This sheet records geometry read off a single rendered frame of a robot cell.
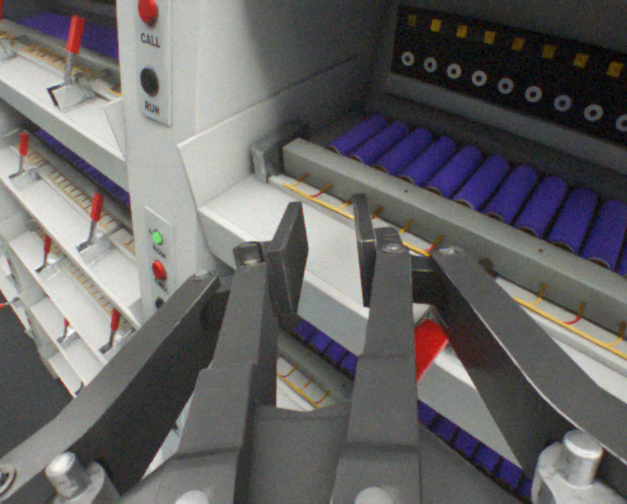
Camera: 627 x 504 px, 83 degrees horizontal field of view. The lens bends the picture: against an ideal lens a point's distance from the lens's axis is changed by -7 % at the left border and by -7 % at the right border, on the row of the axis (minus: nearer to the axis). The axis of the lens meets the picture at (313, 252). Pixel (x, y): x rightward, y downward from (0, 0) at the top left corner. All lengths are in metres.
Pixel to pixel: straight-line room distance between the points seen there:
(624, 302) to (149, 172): 0.31
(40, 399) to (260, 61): 1.19
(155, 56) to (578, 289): 0.28
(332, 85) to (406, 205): 0.15
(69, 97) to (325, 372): 0.38
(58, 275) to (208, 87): 0.69
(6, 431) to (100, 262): 0.82
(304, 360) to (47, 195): 0.53
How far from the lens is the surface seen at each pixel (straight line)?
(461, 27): 0.32
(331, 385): 0.36
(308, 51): 0.31
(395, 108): 0.34
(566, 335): 0.22
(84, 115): 0.46
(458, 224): 0.23
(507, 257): 0.23
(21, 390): 1.38
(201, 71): 0.25
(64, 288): 0.85
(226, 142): 0.27
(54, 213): 0.69
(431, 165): 0.28
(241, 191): 0.28
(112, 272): 0.54
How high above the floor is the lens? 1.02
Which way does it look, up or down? 33 degrees down
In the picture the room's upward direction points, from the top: 12 degrees clockwise
